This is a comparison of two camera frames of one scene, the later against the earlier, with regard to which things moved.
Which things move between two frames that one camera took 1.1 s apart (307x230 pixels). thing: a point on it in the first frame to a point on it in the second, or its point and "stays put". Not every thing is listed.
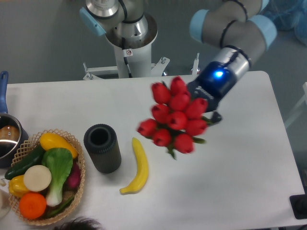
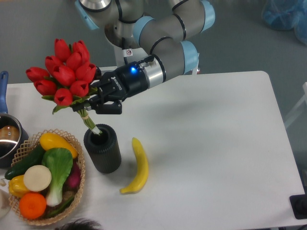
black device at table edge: x=299 y=205 stays put
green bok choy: x=60 y=162 stays put
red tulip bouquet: x=178 y=120 to x=68 y=78
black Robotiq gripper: x=215 y=81 to x=116 y=84
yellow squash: x=49 y=141 stays put
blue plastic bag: x=288 y=15 stays put
